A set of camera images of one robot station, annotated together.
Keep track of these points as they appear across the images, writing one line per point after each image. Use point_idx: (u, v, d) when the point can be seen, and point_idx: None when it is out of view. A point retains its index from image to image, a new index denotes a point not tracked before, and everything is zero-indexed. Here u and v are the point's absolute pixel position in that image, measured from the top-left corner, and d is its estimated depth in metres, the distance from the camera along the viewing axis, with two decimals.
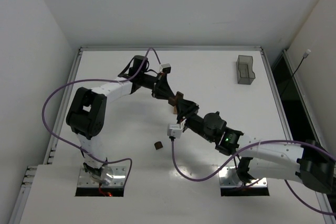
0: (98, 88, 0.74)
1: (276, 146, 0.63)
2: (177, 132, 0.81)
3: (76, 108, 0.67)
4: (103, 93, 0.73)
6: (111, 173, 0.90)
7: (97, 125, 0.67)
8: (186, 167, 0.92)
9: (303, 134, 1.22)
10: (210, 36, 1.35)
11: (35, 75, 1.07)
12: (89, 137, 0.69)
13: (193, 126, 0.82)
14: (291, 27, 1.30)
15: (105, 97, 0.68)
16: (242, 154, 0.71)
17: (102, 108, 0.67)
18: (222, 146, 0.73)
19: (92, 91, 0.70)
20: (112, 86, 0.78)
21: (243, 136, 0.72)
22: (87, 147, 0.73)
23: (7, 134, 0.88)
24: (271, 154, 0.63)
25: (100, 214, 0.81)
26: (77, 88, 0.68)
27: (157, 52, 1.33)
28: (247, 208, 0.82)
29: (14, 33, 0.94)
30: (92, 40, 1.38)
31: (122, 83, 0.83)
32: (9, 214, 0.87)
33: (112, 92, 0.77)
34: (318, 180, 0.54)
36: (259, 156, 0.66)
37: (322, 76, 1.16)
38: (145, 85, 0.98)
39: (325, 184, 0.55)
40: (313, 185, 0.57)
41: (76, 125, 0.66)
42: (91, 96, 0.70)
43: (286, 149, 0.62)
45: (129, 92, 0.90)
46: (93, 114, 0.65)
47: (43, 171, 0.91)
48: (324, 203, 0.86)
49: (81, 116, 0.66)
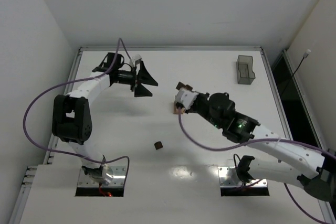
0: (75, 92, 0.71)
1: (295, 148, 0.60)
2: (188, 96, 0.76)
3: (60, 118, 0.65)
4: (82, 96, 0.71)
6: (111, 173, 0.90)
7: (86, 129, 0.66)
8: (186, 167, 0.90)
9: (304, 134, 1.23)
10: (210, 36, 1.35)
11: (35, 75, 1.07)
12: (81, 142, 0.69)
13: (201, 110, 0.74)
14: (291, 27, 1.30)
15: (86, 99, 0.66)
16: (254, 146, 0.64)
17: (86, 111, 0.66)
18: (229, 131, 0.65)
19: (71, 96, 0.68)
20: (88, 85, 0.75)
21: (259, 126, 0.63)
22: (82, 151, 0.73)
23: (7, 134, 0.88)
24: (289, 153, 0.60)
25: (100, 214, 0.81)
26: (55, 96, 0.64)
27: (157, 52, 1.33)
28: (246, 208, 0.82)
29: (14, 33, 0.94)
30: (92, 40, 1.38)
31: (99, 78, 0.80)
32: (9, 214, 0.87)
33: (92, 92, 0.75)
34: (328, 193, 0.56)
36: (272, 151, 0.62)
37: (322, 76, 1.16)
38: (123, 81, 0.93)
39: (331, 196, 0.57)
40: (317, 193, 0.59)
41: (64, 134, 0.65)
42: (72, 102, 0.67)
43: (307, 154, 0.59)
45: (108, 85, 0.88)
46: (80, 120, 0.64)
47: (43, 171, 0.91)
48: (324, 205, 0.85)
49: (66, 125, 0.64)
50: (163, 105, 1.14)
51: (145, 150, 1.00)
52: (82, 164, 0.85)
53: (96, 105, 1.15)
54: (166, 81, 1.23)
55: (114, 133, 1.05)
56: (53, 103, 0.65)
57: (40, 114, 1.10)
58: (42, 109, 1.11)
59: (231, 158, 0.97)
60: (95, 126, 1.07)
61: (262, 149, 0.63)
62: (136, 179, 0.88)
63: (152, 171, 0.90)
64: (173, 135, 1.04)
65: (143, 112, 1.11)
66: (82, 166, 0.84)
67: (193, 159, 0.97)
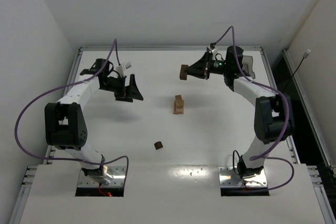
0: (66, 98, 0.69)
1: (260, 88, 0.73)
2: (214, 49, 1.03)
3: (53, 126, 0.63)
4: (74, 101, 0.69)
6: (111, 173, 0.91)
7: (81, 134, 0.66)
8: (186, 167, 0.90)
9: (305, 133, 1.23)
10: (210, 36, 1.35)
11: (35, 75, 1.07)
12: (79, 149, 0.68)
13: (219, 63, 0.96)
14: (291, 27, 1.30)
15: (79, 105, 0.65)
16: (236, 89, 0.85)
17: (80, 116, 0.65)
18: (228, 76, 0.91)
19: (61, 103, 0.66)
20: (78, 89, 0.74)
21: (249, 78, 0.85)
22: (80, 156, 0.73)
23: (7, 135, 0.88)
24: (252, 90, 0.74)
25: (100, 214, 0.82)
26: (45, 105, 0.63)
27: (158, 52, 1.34)
28: (246, 208, 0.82)
29: (13, 33, 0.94)
30: (91, 40, 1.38)
31: (88, 81, 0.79)
32: (9, 214, 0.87)
33: (82, 95, 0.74)
34: (261, 117, 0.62)
36: (245, 92, 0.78)
37: (322, 77, 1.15)
38: (111, 88, 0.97)
39: (264, 125, 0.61)
40: (258, 127, 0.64)
41: (59, 142, 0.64)
42: (63, 109, 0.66)
43: (263, 91, 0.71)
45: (97, 87, 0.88)
46: (74, 127, 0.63)
47: (43, 171, 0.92)
48: (326, 208, 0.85)
49: (61, 133, 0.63)
50: (163, 105, 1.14)
51: (145, 150, 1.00)
52: (82, 168, 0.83)
53: (96, 105, 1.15)
54: (166, 81, 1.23)
55: (114, 134, 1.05)
56: (44, 112, 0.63)
57: (40, 114, 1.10)
58: (43, 109, 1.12)
59: (231, 154, 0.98)
60: (95, 126, 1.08)
61: (241, 92, 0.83)
62: (136, 179, 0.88)
63: (152, 171, 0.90)
64: (173, 135, 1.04)
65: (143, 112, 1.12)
66: (82, 168, 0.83)
67: (193, 159, 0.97)
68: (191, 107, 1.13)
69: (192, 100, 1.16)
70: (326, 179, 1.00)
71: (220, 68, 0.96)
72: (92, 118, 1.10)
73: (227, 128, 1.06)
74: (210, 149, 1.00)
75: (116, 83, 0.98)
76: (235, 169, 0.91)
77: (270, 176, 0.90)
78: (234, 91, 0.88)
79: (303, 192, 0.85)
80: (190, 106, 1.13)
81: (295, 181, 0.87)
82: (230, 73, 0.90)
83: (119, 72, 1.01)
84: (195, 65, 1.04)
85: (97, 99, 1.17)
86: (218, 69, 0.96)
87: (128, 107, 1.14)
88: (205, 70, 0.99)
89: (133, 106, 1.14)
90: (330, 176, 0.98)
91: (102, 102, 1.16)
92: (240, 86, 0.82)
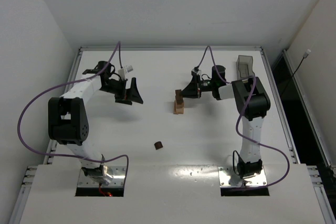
0: (70, 94, 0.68)
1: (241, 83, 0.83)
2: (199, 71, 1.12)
3: (56, 120, 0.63)
4: (77, 96, 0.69)
6: (111, 173, 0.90)
7: (83, 129, 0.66)
8: (187, 167, 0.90)
9: (304, 133, 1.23)
10: (210, 36, 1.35)
11: (35, 75, 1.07)
12: (80, 144, 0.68)
13: (207, 81, 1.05)
14: (291, 25, 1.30)
15: (82, 100, 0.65)
16: (221, 96, 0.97)
17: (82, 110, 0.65)
18: (215, 89, 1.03)
19: (64, 97, 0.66)
20: (80, 86, 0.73)
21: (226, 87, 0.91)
22: (81, 152, 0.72)
23: (7, 135, 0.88)
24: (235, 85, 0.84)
25: (99, 214, 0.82)
26: (50, 99, 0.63)
27: (158, 52, 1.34)
28: (245, 208, 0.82)
29: (13, 33, 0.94)
30: (92, 40, 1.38)
31: (90, 80, 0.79)
32: (9, 215, 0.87)
33: (85, 93, 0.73)
34: (240, 97, 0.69)
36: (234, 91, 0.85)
37: (322, 76, 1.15)
38: (111, 91, 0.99)
39: (241, 99, 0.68)
40: (240, 107, 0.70)
41: (62, 137, 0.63)
42: (66, 104, 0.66)
43: None
45: (98, 86, 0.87)
46: (76, 121, 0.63)
47: (43, 171, 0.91)
48: (326, 208, 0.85)
49: (63, 127, 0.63)
50: (163, 105, 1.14)
51: (145, 150, 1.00)
52: (82, 167, 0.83)
53: (96, 105, 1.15)
54: (167, 81, 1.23)
55: (114, 134, 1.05)
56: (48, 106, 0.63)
57: (41, 114, 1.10)
58: (43, 108, 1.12)
59: (230, 153, 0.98)
60: (95, 126, 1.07)
61: (228, 96, 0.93)
62: (136, 179, 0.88)
63: (152, 171, 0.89)
64: (172, 135, 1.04)
65: (143, 113, 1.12)
66: (82, 168, 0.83)
67: (193, 159, 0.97)
68: (191, 107, 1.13)
69: (192, 100, 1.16)
70: (326, 179, 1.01)
71: (210, 86, 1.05)
72: (92, 118, 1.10)
73: (226, 127, 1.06)
74: (210, 149, 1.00)
75: (117, 86, 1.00)
76: (235, 169, 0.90)
77: (270, 176, 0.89)
78: (223, 96, 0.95)
79: (303, 192, 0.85)
80: (190, 106, 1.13)
81: (295, 181, 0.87)
82: (216, 87, 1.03)
83: (121, 75, 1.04)
84: (187, 88, 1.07)
85: (97, 99, 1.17)
86: (208, 87, 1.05)
87: (128, 107, 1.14)
88: (198, 89, 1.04)
89: (132, 105, 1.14)
90: (329, 176, 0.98)
91: (101, 102, 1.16)
92: (227, 92, 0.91)
